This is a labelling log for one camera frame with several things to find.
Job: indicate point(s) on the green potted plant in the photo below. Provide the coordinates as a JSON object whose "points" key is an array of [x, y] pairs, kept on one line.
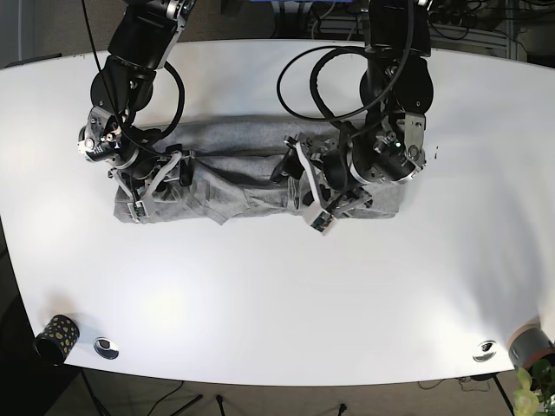
{"points": [[535, 394]]}

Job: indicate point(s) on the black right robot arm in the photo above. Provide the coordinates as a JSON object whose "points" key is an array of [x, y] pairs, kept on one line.
{"points": [[122, 87]]}

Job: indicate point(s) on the left silver table grommet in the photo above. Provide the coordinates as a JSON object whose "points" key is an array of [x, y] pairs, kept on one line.
{"points": [[106, 348]]}

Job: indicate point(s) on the right silver table grommet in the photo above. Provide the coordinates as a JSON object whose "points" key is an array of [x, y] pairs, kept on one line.
{"points": [[485, 351]]}

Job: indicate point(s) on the black dotted cup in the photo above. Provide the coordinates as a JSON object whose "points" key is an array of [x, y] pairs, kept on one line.
{"points": [[57, 339]]}

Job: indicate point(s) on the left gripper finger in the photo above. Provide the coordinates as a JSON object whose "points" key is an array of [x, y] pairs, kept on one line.
{"points": [[288, 167]]}

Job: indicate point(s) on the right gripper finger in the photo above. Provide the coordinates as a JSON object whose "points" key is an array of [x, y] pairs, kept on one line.
{"points": [[183, 173]]}

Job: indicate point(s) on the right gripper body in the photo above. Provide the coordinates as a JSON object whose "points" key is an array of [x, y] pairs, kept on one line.
{"points": [[141, 178]]}

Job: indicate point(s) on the grey plant pot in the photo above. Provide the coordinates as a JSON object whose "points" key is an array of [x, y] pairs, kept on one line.
{"points": [[528, 345]]}

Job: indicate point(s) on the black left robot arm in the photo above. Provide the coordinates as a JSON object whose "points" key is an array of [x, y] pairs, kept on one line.
{"points": [[379, 145]]}

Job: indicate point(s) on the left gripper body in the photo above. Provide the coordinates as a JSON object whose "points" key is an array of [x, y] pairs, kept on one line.
{"points": [[322, 205]]}

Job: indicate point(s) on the light grey printed T-shirt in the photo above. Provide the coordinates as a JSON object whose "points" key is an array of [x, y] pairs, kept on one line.
{"points": [[232, 165]]}

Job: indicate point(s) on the silver table grommet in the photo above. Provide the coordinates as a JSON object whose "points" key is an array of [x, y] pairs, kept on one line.
{"points": [[106, 348], [485, 351]]}

